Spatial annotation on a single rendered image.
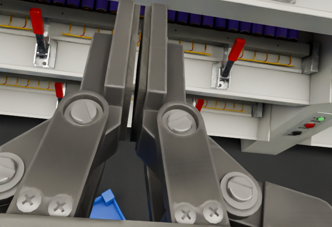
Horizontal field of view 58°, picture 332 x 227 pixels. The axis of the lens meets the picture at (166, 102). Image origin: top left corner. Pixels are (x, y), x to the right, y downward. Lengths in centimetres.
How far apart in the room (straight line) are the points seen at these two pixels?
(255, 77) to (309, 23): 16
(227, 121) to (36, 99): 40
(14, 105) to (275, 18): 51
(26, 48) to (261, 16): 33
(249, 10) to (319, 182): 61
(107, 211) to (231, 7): 51
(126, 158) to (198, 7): 46
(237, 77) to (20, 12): 34
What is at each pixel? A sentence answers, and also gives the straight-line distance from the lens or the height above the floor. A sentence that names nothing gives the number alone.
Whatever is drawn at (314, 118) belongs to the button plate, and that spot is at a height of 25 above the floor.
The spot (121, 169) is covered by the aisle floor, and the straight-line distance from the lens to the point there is 71.
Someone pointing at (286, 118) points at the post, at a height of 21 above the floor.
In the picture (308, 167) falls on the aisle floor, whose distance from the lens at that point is 87.
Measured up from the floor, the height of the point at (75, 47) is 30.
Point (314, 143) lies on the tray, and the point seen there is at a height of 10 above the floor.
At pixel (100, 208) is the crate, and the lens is 69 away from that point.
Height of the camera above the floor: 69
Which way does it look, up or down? 63 degrees down
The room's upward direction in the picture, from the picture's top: 23 degrees clockwise
